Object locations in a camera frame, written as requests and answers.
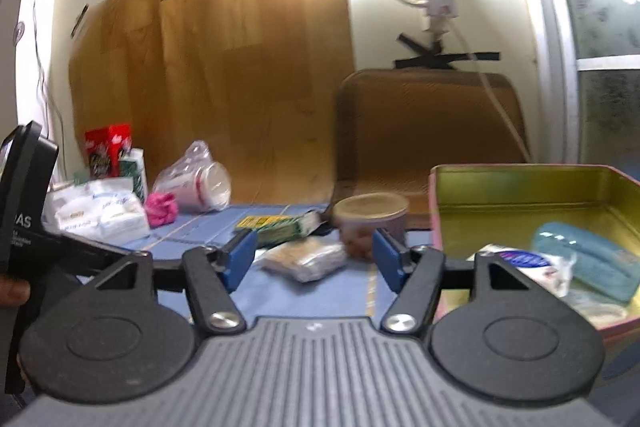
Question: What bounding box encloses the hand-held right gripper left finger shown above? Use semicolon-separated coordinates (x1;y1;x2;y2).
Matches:
95;229;258;333

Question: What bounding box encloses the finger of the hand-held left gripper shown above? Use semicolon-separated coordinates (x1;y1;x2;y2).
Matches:
47;229;146;265

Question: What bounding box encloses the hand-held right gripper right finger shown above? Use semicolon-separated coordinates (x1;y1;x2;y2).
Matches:
372;227;531;333

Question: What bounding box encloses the green packet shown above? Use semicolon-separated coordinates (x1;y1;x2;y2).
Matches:
235;212;322;244

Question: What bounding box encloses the clear bag of crackers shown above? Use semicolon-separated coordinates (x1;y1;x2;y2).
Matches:
255;239;348;283

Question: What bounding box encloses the pink tin box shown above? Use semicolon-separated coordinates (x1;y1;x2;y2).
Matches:
427;163;640;348

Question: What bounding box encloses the white packet with blue label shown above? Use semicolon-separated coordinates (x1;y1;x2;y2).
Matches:
467;243;578;298

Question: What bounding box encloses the person's left hand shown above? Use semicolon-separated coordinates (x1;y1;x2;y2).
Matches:
0;279;31;309

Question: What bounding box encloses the white tissue pack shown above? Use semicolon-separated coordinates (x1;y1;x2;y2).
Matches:
42;177;151;240

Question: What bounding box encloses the round can of nuts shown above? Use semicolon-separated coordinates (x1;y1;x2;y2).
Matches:
332;193;410;260

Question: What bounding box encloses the blue tablecloth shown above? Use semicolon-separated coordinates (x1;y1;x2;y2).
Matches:
47;202;436;323

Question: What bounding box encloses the plastic wrapped cup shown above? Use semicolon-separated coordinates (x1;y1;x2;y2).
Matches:
152;140;232;212

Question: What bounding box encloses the pink scrunchie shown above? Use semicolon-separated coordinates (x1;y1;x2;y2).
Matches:
145;192;180;228

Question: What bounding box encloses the green and white carton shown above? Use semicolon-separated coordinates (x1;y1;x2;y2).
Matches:
118;148;148;202

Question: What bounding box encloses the red food box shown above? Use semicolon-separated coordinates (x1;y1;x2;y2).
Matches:
84;123;133;180

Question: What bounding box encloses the brown chair back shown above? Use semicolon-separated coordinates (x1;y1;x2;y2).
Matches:
334;68;532;228

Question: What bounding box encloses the brown cardboard sheet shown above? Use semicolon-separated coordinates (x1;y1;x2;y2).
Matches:
67;0;357;208

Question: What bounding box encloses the black tape cross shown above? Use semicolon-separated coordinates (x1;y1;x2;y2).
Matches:
395;33;501;70

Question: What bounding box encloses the frosted glass window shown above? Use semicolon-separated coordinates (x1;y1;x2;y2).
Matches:
537;0;640;188

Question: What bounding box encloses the white cable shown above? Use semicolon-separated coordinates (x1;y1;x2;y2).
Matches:
445;17;532;162

